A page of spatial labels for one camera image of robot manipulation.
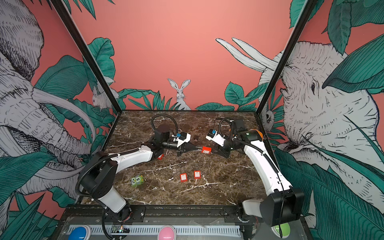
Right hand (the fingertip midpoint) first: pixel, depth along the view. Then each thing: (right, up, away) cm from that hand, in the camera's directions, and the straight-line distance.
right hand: (213, 146), depth 76 cm
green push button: (+34, -39, -6) cm, 52 cm away
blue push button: (-62, -39, -8) cm, 74 cm away
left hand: (-8, 0, -2) cm, 9 cm away
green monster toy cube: (-42, -21, +8) cm, 48 cm away
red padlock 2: (-16, -20, +9) cm, 27 cm away
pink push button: (-22, -39, -8) cm, 45 cm away
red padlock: (-3, -2, -1) cm, 4 cm away
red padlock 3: (-8, -18, +10) cm, 22 cm away
